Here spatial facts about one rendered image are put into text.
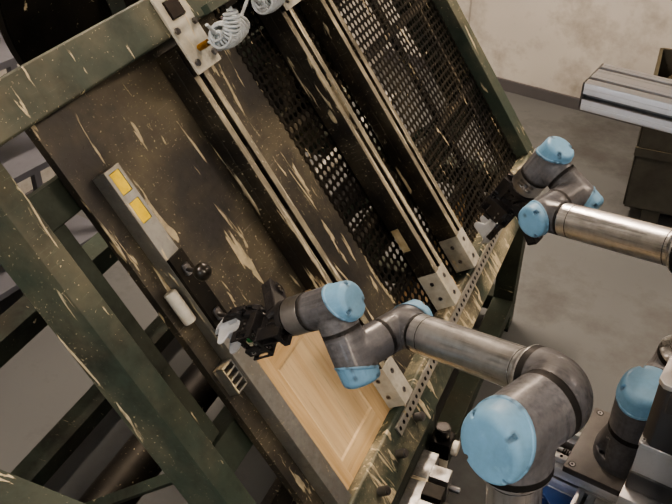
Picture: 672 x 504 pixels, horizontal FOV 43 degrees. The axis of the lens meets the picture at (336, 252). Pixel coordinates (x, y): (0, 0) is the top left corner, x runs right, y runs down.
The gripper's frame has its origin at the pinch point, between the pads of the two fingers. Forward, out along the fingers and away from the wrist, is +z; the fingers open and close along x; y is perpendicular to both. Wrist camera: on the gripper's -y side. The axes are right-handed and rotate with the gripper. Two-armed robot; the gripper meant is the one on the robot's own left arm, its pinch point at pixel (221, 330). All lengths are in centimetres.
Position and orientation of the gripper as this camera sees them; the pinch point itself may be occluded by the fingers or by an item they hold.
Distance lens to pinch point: 176.8
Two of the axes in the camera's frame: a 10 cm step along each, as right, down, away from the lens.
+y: -2.0, 7.8, -6.0
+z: -7.6, 2.6, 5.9
